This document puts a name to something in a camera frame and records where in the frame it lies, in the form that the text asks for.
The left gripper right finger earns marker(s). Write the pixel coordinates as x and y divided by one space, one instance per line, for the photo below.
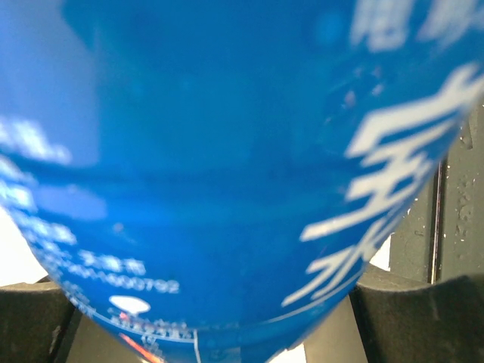
389 318

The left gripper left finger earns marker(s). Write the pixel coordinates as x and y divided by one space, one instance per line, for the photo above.
39 324

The blue label plastic bottle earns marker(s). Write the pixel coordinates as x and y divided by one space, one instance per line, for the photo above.
207 180

